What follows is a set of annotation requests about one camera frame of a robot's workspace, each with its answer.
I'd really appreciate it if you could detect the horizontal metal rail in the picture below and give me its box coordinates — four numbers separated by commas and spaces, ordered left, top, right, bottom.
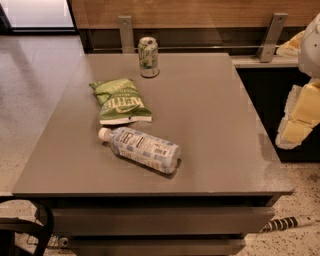
92, 45, 263, 54

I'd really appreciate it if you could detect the right metal bracket post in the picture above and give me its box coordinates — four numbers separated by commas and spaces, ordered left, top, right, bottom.
256, 13, 288, 63

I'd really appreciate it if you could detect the striped black white cable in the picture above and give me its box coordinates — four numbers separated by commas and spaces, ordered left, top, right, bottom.
259, 214, 317, 234

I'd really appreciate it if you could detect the left metal bracket post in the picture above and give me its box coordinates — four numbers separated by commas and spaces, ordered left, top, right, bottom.
117, 15, 135, 53

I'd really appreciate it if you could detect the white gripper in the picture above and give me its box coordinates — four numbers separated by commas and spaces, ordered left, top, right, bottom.
275, 13, 320, 150

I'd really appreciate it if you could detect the blue plastic water bottle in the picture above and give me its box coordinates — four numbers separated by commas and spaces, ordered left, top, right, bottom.
98, 127, 180, 174

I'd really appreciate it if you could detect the white green soda can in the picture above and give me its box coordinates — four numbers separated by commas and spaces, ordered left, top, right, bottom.
138, 37, 159, 78

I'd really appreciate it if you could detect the grey table with drawers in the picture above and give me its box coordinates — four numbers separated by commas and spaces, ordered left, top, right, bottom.
13, 54, 293, 256

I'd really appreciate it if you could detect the wooden counter panel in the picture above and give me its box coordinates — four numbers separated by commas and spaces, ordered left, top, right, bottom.
70, 0, 320, 29

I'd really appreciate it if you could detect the black chair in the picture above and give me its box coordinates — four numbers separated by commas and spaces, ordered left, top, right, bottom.
0, 199, 54, 256

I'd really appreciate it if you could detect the green chip bag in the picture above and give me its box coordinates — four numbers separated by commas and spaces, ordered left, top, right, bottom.
89, 78, 152, 125

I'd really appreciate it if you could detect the metal bracket post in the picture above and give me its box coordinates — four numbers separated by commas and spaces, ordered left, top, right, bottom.
117, 15, 135, 53
256, 13, 288, 63

